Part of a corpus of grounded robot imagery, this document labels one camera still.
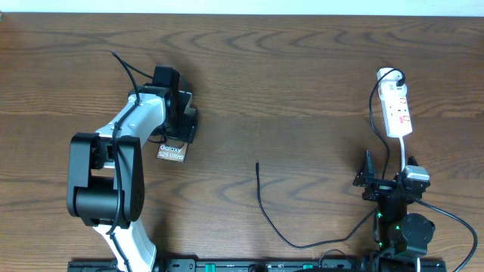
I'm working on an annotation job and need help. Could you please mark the Galaxy S25 Ultra smartphone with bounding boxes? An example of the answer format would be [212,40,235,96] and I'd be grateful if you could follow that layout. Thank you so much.
[157,143,189,163]

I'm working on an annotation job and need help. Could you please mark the white power strip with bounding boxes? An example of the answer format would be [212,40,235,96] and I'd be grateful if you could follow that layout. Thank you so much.
[377,67,412,138]

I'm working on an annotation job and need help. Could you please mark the black charging cable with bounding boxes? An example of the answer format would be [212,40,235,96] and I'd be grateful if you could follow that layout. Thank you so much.
[255,67,406,250]

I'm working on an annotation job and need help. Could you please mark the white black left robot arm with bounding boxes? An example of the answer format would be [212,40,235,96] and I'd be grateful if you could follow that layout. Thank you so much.
[67,66,197,271]

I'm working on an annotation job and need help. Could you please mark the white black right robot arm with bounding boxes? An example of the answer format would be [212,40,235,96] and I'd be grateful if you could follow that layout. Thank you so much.
[353,151,436,271]

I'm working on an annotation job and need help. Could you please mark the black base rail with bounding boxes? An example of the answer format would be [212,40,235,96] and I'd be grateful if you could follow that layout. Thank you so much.
[67,258,447,272]

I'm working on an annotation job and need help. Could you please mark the white power strip cord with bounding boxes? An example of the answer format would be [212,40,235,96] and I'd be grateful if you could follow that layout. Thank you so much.
[399,136,407,173]

